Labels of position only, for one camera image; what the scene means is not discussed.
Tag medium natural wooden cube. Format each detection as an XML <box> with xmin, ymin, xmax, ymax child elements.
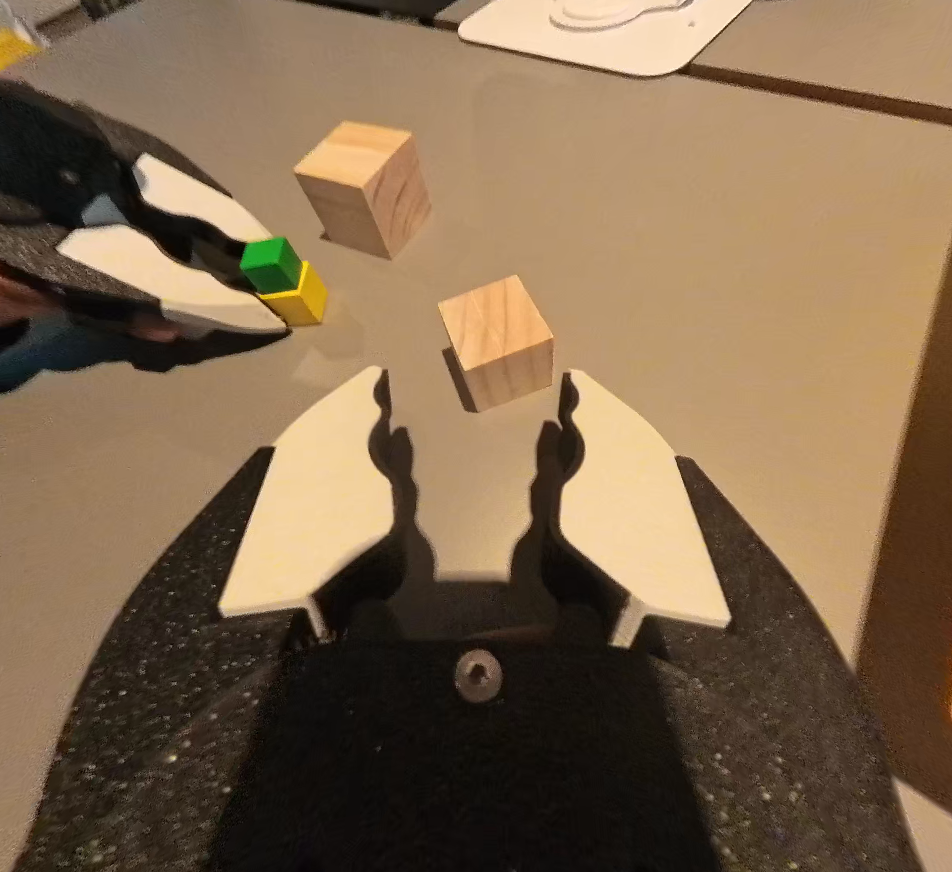
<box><xmin>437</xmin><ymin>275</ymin><xmax>556</xmax><ymax>413</ymax></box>

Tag yellow wooden cube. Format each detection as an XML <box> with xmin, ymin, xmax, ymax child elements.
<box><xmin>259</xmin><ymin>261</ymin><xmax>329</xmax><ymax>327</ymax></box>

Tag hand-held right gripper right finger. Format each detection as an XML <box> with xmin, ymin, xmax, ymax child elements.
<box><xmin>532</xmin><ymin>368</ymin><xmax>733</xmax><ymax>650</ymax></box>

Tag large natural wooden cube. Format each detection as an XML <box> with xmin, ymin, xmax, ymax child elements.
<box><xmin>294</xmin><ymin>121</ymin><xmax>433</xmax><ymax>262</ymax></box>

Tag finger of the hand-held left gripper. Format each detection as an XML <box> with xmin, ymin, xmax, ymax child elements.
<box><xmin>56</xmin><ymin>224</ymin><xmax>291</xmax><ymax>343</ymax></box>
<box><xmin>132</xmin><ymin>153</ymin><xmax>275</xmax><ymax>271</ymax></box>

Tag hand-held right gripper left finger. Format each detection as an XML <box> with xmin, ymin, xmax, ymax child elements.
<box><xmin>218</xmin><ymin>365</ymin><xmax>414</xmax><ymax>641</ymax></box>

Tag person's left hand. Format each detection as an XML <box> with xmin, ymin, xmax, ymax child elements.
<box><xmin>0</xmin><ymin>274</ymin><xmax>179</xmax><ymax>347</ymax></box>

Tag green wooden cube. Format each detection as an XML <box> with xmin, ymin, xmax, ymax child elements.
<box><xmin>239</xmin><ymin>237</ymin><xmax>302</xmax><ymax>293</ymax></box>

